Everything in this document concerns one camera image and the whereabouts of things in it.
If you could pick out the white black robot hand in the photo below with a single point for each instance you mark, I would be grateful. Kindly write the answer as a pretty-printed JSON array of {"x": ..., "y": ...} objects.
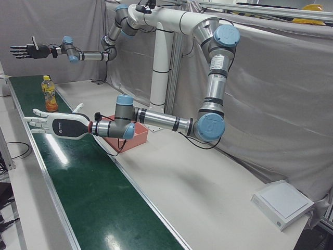
[
  {"x": 66, "y": 126},
  {"x": 39, "y": 52}
]

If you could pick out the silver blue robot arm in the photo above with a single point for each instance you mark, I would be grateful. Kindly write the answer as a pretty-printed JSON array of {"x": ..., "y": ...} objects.
[
  {"x": 91, "y": 56},
  {"x": 156, "y": 120}
]

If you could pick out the pink plastic basket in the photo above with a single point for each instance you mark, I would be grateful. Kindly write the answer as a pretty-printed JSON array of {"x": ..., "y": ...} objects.
[{"x": 138, "y": 135}]

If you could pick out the yellow orange drink bottle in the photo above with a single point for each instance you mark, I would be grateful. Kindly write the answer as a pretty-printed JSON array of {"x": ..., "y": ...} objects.
[{"x": 49, "y": 99}]

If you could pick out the grey fabric curtain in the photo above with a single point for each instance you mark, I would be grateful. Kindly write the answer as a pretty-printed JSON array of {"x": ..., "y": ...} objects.
[
  {"x": 52, "y": 20},
  {"x": 273, "y": 104}
]

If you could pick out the white conveyor control box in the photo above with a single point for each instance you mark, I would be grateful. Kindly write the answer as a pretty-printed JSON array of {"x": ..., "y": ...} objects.
[{"x": 3, "y": 86}]

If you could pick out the green conveyor belt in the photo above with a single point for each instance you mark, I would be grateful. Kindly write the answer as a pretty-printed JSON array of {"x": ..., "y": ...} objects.
[{"x": 91, "y": 195}]

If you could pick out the black floor equipment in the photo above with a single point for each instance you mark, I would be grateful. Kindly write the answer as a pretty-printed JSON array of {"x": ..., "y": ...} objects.
[{"x": 5, "y": 198}]

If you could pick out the white robot torso column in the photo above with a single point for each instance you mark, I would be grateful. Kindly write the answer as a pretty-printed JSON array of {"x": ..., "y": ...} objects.
[{"x": 160, "y": 65}]

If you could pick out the white flat box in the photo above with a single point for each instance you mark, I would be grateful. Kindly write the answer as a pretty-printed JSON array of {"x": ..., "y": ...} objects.
[{"x": 283, "y": 203}]

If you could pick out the yellow hard hat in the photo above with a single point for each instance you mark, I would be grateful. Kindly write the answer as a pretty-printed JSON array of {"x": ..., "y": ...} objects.
[
  {"x": 309, "y": 21},
  {"x": 313, "y": 7}
]

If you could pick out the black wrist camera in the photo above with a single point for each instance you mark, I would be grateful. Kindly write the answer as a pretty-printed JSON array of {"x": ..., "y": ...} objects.
[
  {"x": 53, "y": 51},
  {"x": 98, "y": 115}
]

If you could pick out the grey metal floor bracket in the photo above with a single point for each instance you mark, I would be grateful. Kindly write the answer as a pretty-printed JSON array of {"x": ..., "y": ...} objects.
[{"x": 98, "y": 82}]

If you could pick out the aluminium frame post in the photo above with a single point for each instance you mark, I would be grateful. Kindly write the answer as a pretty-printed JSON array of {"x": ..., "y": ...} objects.
[{"x": 6, "y": 153}]

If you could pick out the black torso camera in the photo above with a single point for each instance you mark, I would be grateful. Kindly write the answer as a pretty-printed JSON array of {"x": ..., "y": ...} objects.
[{"x": 141, "y": 8}]

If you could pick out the aluminium support post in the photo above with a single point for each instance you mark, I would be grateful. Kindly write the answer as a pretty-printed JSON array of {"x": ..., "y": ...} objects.
[{"x": 174, "y": 78}]

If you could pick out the long aluminium frame beam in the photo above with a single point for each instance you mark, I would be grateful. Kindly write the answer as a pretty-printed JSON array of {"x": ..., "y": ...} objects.
[{"x": 260, "y": 10}]

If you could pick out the aluminium frame corner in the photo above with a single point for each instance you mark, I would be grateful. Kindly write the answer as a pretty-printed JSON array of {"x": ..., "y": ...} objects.
[{"x": 327, "y": 218}]

